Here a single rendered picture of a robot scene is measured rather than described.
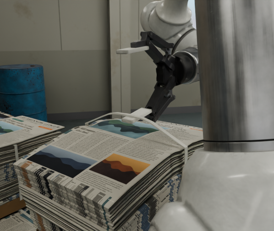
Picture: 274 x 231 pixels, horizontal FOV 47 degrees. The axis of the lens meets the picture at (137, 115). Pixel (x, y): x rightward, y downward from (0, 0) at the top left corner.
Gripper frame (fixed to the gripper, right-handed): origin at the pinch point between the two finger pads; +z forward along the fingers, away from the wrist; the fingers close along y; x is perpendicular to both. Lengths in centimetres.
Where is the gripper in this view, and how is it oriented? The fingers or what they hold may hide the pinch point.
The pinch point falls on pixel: (127, 85)
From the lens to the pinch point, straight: 65.1
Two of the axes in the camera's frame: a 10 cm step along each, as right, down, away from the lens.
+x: -7.6, -1.6, 6.3
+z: -6.5, 2.8, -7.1
